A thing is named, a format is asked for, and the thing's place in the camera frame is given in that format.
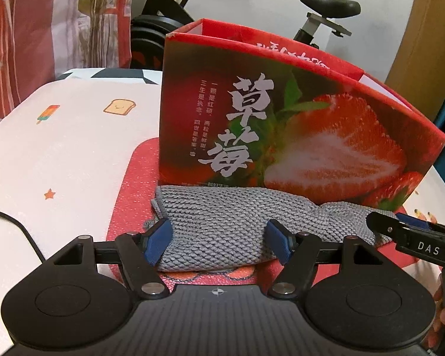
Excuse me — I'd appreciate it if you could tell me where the yellow wooden board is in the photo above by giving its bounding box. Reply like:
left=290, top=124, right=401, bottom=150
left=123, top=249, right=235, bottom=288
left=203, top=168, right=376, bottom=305
left=386, top=0, right=445, bottom=120

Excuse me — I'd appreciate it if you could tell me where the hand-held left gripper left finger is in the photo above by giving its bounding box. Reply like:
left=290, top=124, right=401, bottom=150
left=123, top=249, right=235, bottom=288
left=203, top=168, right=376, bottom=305
left=54, top=218, right=173, bottom=299

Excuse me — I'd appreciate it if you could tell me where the grey knitted cloth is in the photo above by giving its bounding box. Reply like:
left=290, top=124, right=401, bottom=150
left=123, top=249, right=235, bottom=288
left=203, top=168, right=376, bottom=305
left=144, top=185, right=400, bottom=272

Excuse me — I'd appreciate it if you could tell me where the pink creased sheet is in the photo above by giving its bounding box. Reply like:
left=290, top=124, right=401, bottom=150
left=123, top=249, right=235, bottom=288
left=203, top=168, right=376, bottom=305
left=0, top=0, right=80, bottom=119

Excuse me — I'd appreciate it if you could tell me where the red strawberry print mat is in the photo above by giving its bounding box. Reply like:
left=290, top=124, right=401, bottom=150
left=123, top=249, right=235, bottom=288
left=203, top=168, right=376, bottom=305
left=106, top=137, right=445, bottom=290

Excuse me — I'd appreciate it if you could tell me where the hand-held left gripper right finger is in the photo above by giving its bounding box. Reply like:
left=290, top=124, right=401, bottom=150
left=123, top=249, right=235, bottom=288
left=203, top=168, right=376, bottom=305
left=265, top=220, right=385, bottom=299

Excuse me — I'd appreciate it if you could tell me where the black cable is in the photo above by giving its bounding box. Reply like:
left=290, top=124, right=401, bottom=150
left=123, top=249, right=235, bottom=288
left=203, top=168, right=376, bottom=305
left=0, top=208, right=46, bottom=265

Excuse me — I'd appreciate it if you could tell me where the red strawberry print cardboard box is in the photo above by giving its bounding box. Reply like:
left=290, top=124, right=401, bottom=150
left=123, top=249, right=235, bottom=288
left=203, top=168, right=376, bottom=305
left=158, top=18, right=445, bottom=210

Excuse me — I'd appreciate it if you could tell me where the white printed tablecloth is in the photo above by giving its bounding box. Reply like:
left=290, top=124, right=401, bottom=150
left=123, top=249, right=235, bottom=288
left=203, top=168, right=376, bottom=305
left=0, top=67, right=445, bottom=356

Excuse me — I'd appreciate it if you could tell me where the floral printed curtain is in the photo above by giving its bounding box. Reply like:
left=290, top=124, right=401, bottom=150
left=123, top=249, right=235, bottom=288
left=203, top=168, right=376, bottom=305
left=57, top=0, right=139, bottom=78

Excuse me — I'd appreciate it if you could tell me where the black exercise bike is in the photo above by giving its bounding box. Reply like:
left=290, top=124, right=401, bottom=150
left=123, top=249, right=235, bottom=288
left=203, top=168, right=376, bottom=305
left=131, top=0, right=361, bottom=72

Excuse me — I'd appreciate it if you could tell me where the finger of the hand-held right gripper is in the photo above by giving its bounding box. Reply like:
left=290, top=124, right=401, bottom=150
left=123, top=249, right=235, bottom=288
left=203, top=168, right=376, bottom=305
left=396, top=213, right=445, bottom=238
left=366, top=211, right=445, bottom=268

